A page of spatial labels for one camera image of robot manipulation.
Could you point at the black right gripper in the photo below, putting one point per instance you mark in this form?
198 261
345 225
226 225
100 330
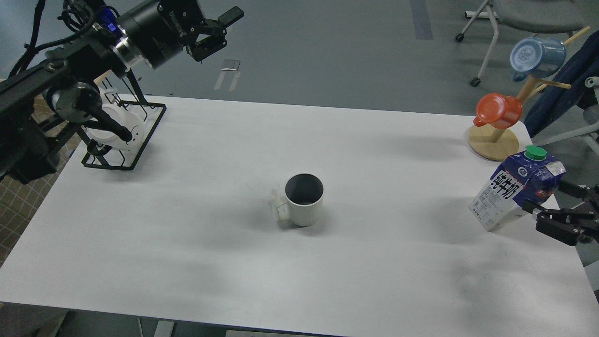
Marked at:
569 226

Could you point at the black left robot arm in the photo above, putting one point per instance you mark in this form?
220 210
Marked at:
50 94

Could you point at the white ribbed mug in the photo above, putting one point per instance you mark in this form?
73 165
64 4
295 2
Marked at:
303 200

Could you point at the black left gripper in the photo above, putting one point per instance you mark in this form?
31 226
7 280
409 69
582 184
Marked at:
157 30

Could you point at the grey office chair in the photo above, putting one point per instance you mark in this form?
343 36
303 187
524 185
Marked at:
533 16

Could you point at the black wire cup rack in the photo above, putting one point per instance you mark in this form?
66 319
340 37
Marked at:
99 156

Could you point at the red plastic cup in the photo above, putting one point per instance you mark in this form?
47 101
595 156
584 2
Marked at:
497 110

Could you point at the blue milk carton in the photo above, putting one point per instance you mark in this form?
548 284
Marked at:
531 175

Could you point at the wooden mug tree stand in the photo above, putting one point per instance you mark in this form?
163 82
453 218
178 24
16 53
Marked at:
496 144

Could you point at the blue plastic cup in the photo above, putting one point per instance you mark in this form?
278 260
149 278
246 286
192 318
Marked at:
539 57

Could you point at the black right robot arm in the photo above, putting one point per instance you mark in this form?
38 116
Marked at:
589 196

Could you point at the beige checkered cloth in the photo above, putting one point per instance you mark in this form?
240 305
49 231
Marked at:
19 203

